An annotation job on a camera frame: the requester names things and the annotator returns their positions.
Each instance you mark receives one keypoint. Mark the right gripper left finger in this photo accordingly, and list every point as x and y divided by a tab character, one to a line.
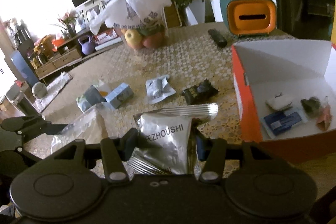
116	151

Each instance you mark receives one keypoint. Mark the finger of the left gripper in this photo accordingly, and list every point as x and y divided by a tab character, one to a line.
53	129

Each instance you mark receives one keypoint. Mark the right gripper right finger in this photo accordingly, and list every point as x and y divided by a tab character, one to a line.
213	153

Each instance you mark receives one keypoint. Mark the silver foil snack bag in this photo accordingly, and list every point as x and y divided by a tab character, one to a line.
166	142

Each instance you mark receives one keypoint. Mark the green white tissue pack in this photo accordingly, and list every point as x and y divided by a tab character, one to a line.
96	93

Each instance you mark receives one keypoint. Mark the light blue small box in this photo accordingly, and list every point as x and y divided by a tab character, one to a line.
119	95

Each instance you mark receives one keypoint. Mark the black glossy snack packet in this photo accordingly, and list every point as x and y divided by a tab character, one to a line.
199	94

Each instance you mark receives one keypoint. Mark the blue plastic wrapper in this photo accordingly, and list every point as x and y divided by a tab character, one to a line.
279	122

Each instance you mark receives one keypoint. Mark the silver printed sachet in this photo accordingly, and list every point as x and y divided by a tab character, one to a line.
158	89

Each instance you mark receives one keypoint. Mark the white rabbit figurine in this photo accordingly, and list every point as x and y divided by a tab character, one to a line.
280	102

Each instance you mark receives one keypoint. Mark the dark snack packet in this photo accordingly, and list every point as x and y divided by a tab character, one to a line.
312	106

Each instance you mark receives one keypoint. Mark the pink small roll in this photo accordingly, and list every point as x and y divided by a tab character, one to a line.
324	118

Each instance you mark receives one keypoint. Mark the wooden tv cabinet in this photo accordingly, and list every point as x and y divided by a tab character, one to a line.
56	54

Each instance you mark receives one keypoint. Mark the purple kettlebell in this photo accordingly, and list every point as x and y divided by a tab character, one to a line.
87	45

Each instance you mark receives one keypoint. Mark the red shoe box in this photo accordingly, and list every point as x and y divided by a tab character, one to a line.
285	91

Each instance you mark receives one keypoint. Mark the pink flower vase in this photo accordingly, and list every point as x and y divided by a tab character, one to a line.
67	23

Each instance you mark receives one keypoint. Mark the black remote control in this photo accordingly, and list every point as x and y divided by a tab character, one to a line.
218	38

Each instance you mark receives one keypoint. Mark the yellow apple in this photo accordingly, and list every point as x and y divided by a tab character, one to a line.
133	38

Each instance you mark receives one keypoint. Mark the red apple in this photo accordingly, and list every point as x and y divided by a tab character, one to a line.
154	41

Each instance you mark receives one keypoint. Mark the framed photo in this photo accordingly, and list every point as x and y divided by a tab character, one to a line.
92	11

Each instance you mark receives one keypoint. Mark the orange teal tissue box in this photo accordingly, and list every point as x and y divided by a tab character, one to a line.
249	17

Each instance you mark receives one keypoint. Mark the white plastic fruit bag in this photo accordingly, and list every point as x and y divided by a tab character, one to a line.
129	14

